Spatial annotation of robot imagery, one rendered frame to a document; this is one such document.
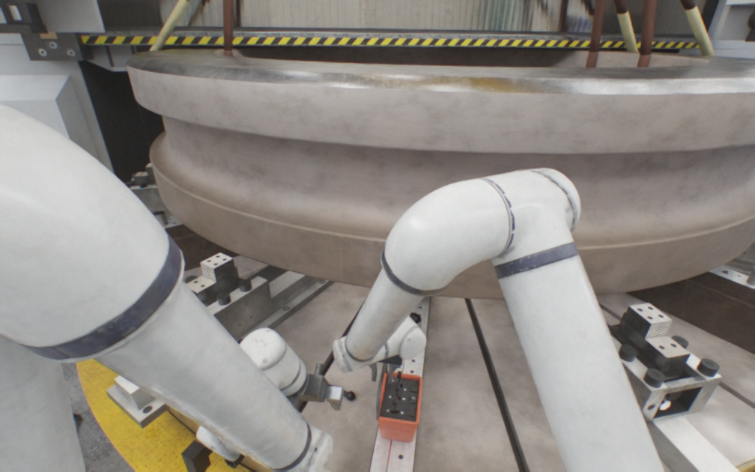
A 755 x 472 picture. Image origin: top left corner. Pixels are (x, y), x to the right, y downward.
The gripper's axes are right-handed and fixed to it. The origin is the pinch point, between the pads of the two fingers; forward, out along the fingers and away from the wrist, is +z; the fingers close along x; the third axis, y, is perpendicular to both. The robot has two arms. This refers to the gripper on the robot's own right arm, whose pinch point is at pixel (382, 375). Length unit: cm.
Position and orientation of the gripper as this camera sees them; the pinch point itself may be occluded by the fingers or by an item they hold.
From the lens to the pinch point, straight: 134.5
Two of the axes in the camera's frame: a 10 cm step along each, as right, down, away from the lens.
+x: 9.9, 0.9, -1.4
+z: -0.1, 8.8, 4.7
